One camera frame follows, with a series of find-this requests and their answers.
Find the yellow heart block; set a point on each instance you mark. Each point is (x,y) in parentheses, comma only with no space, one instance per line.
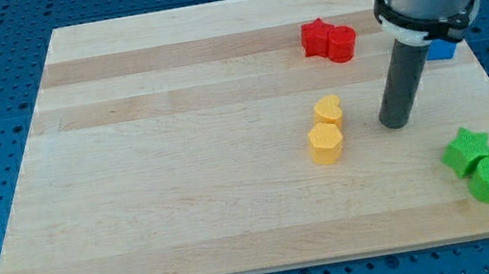
(328,110)

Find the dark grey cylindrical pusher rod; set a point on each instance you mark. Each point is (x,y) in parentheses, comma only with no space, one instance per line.
(404,75)

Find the red circle block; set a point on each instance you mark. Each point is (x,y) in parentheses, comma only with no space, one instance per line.
(341,43)

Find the wooden board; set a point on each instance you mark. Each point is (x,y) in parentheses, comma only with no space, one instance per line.
(175,142)

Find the blue cube block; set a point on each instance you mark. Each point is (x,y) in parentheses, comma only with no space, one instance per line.
(441,50)

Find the red star block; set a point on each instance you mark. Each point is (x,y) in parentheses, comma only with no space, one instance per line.
(315,37)

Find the yellow hexagon block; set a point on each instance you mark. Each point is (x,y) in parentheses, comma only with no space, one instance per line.
(325,143)

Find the green star block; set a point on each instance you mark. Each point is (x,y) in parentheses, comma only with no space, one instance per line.
(465,151)

